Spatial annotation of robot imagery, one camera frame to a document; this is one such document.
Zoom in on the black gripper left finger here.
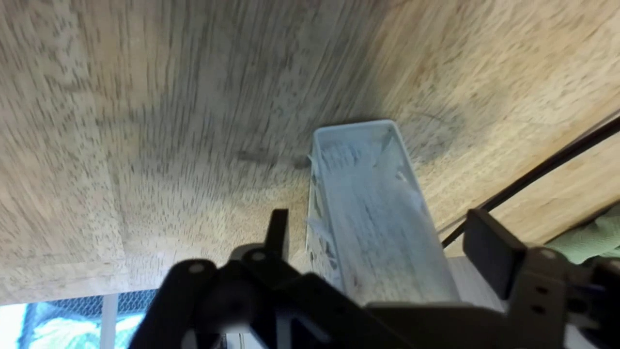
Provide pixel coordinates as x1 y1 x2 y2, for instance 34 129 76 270
129 208 309 349

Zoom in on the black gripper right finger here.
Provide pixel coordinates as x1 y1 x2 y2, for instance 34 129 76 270
464 210 620 349

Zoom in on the white perforated napkin holder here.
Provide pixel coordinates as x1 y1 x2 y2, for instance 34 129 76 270
307 121 460 305

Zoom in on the black kettle power cord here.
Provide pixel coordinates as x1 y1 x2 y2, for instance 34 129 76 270
441 115 620 251

